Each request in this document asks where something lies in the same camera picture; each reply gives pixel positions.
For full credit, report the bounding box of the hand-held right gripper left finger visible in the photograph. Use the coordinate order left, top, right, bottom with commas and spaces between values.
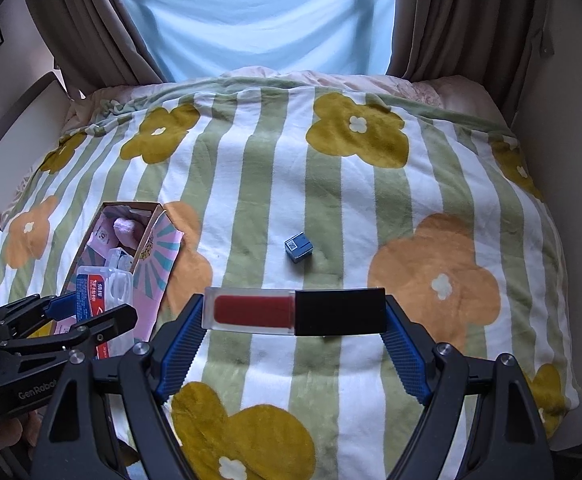
28, 294, 209, 480

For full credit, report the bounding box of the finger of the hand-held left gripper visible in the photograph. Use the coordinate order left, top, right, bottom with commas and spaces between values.
0, 302, 139, 357
0, 292, 79, 333

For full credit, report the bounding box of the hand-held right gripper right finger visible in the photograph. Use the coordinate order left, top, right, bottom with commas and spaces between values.
378, 294, 556, 480

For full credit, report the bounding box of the red label plastic case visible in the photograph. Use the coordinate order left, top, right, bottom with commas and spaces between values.
53, 266, 136, 361

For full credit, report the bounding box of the pink printed cardboard box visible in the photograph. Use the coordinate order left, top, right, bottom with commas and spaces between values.
58, 201, 182, 356

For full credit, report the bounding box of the purple fluffy pouch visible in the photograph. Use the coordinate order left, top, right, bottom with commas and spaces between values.
113, 217, 144, 253

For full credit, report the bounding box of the red lip gloss black cap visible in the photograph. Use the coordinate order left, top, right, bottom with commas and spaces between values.
203, 286, 388, 337

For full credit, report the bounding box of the person's left hand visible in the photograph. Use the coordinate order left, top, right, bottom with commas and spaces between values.
0, 400, 42, 458

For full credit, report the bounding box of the small blue box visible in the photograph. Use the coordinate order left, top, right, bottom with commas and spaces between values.
284, 232, 314, 262

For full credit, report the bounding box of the striped flower blanket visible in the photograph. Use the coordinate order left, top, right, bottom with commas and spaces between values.
0, 77, 582, 480

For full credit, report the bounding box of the pink quilt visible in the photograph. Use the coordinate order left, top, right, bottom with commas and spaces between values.
66, 66, 506, 126

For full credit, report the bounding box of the brown curtain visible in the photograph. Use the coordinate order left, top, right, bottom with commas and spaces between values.
386, 0, 556, 121
21, 0, 166, 101

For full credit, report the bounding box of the light blue window cloth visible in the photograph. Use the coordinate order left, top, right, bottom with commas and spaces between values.
116, 0, 396, 83

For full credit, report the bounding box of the white board dark frame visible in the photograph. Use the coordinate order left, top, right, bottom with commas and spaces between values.
0, 71, 72, 221

